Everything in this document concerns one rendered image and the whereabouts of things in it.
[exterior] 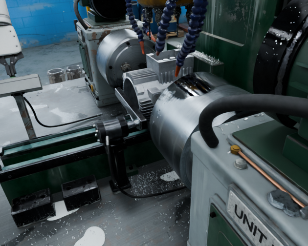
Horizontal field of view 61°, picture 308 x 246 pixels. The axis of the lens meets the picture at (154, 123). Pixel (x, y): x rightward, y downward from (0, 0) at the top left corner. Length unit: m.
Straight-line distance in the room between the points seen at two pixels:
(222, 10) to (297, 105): 0.70
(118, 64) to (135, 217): 0.56
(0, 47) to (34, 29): 5.24
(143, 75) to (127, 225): 0.43
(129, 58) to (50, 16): 5.33
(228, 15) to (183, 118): 0.46
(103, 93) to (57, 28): 5.12
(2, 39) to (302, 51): 0.94
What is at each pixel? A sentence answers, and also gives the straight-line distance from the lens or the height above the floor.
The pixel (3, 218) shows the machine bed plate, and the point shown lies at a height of 0.80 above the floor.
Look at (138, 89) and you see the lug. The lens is 0.77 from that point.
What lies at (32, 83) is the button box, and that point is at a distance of 1.02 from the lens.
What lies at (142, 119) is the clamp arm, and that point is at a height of 1.03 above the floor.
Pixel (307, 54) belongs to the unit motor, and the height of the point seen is 1.30.
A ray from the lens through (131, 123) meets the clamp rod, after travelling 0.72.
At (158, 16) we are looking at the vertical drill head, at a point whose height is 1.27.
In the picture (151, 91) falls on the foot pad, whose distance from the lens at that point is 0.77.
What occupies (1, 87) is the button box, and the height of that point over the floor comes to 1.06.
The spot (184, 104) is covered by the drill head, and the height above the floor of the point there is 1.14.
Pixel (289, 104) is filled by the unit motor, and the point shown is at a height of 1.28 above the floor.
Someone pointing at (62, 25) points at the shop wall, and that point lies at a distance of 6.37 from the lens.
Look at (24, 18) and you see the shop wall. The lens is 6.26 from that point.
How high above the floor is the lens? 1.39
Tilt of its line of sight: 31 degrees down
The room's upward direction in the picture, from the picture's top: 3 degrees counter-clockwise
